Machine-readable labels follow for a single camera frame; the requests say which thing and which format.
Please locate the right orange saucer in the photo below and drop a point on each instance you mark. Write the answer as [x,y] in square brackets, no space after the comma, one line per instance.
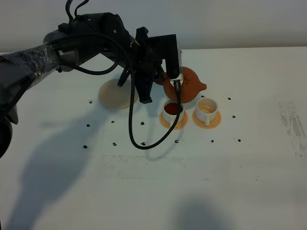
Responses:
[213,124]

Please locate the left orange saucer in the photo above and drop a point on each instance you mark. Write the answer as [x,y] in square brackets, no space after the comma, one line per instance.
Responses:
[184,122]

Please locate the cream teapot saucer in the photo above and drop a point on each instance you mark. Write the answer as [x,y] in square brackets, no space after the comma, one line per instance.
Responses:
[112,96]

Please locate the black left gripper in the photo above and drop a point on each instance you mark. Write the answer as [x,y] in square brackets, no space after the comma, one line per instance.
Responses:
[145,67]

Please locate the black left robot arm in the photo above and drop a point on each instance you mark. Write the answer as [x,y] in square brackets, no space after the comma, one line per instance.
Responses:
[94,44]

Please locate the right white teacup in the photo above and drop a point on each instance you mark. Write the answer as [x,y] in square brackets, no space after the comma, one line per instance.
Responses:
[206,110]

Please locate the brown clay teapot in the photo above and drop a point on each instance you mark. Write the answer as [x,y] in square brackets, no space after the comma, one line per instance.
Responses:
[190,87]

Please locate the white teacup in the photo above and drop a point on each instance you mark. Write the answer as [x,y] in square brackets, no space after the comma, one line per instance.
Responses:
[169,114]
[206,110]

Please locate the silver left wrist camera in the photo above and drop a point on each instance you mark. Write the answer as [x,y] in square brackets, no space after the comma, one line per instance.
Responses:
[166,48]

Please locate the left white teacup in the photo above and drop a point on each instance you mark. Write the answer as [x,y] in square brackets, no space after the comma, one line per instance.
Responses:
[169,114]

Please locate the orange saucer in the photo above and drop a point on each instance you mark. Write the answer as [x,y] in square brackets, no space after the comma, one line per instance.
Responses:
[184,122]
[213,124]

